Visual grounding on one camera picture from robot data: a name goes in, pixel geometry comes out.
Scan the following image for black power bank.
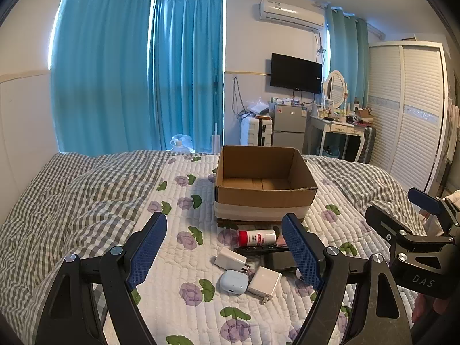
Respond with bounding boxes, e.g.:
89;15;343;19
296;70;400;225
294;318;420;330
257;251;299;272

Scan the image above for person's right hand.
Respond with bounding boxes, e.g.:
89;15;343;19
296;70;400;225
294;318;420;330
411;289;450;326

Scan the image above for square white plug charger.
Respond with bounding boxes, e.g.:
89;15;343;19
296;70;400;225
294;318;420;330
247;266;283;304

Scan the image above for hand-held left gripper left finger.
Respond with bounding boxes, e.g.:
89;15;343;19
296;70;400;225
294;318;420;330
34;211;168;345

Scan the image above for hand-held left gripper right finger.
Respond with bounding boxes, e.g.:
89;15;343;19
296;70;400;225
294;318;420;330
281;213;414;345

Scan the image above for black wall television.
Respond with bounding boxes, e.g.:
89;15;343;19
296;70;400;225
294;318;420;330
270;53;323;95

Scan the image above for silver suitcase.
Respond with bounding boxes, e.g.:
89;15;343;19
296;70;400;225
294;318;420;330
359;126;377;164

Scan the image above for white dressing table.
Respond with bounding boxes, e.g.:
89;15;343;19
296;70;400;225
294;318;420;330
309;113;369;162

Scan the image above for black remote control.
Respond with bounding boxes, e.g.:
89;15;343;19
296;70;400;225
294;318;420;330
234;245;288;254

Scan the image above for teal corner curtain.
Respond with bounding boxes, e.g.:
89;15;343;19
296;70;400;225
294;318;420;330
149;0;225;153

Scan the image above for small white plug charger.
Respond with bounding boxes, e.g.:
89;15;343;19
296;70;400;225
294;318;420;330
214;247;247;272

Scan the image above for wide teal curtain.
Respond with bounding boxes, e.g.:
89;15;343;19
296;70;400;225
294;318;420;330
48;0;156;157

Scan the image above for silver mini fridge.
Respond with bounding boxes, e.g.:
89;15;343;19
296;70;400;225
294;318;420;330
269;101;309;152

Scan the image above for white louvred wardrobe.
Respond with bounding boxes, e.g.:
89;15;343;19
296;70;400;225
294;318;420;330
367;41;450;195

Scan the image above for clear plastic bag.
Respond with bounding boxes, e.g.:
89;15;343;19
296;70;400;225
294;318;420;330
247;98;270;116

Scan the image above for narrow teal curtain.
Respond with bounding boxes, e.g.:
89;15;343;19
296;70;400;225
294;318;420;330
325;7;371;109

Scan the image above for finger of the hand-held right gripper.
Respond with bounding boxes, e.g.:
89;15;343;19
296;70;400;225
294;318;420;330
408;187;460;239
365;205;460;272

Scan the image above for white earbuds case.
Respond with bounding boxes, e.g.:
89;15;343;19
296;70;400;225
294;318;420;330
219;269;249;295

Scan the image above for clear water jug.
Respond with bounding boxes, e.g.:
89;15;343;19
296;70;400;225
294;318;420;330
170;134;196;153

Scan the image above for hanging pale clothes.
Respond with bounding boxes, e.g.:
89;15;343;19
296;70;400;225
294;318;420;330
444;93;460;166

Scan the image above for white bottle with red cap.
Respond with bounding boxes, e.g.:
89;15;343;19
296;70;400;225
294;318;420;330
238;228;277;247

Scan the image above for hanging wall cable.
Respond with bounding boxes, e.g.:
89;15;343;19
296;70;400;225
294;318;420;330
232;76;248;117

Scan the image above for white air conditioner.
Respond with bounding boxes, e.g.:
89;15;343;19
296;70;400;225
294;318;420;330
259;0;326;31

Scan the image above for white suitcase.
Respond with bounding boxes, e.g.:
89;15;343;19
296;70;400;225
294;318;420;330
240;115;274;148

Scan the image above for white oval mirror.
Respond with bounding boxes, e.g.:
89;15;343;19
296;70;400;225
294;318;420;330
323;70;349;110

